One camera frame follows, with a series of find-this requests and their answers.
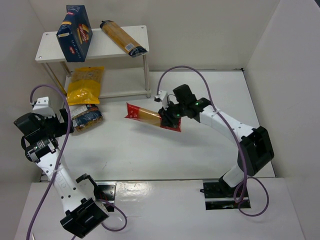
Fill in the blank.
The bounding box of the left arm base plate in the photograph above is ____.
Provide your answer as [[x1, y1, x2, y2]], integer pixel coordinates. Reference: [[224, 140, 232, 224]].
[[96, 181, 117, 204]]

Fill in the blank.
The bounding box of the blue pasta box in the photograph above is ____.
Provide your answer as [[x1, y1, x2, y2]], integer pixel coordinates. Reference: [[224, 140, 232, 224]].
[[56, 5, 93, 63]]

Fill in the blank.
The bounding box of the purple cable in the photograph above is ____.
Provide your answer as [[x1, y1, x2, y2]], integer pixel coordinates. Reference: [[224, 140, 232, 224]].
[[157, 65, 269, 217], [26, 84, 128, 240]]

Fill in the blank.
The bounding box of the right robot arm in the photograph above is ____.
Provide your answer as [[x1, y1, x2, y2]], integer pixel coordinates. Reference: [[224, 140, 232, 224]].
[[154, 84, 275, 197]]

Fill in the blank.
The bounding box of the dark blue fusilli bag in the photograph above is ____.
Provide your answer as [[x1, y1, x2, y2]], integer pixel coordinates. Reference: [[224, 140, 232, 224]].
[[70, 104, 104, 132]]

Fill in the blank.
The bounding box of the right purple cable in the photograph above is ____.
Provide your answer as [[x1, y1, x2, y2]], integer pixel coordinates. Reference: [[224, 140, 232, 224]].
[[157, 65, 269, 217]]

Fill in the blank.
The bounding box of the yellow pasta bag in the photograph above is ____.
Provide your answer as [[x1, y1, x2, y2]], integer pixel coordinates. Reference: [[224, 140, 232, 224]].
[[66, 66, 105, 106]]

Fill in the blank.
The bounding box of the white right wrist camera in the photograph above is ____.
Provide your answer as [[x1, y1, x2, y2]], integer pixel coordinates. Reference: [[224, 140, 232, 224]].
[[154, 90, 169, 110]]

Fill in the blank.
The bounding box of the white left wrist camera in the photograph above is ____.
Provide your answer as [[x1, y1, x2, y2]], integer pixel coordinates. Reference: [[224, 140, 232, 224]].
[[32, 96, 56, 119]]

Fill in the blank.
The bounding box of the red spaghetti bag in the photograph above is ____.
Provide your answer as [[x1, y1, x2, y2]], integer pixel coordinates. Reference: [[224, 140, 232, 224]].
[[125, 102, 181, 132]]

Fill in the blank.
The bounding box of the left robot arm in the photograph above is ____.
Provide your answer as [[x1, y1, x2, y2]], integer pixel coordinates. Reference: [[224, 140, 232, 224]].
[[14, 108, 109, 239]]

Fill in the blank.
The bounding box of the aluminium table edge rail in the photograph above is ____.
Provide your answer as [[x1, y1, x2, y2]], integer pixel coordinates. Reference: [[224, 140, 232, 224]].
[[39, 176, 276, 183]]

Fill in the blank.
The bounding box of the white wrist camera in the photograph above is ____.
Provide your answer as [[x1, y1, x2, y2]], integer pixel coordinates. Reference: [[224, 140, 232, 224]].
[[32, 96, 56, 119], [154, 90, 169, 110]]

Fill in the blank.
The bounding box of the dark-ended spaghetti bag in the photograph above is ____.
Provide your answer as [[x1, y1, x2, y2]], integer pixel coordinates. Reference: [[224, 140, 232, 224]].
[[99, 20, 148, 58]]

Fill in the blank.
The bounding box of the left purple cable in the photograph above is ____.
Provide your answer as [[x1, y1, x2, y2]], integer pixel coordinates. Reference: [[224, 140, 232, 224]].
[[26, 84, 128, 240]]

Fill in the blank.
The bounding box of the white two-tier shelf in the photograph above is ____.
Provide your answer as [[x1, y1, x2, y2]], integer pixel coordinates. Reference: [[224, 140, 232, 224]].
[[35, 28, 151, 99]]

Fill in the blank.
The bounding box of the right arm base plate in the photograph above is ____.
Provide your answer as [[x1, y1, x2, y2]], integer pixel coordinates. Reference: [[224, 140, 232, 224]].
[[199, 179, 239, 211]]

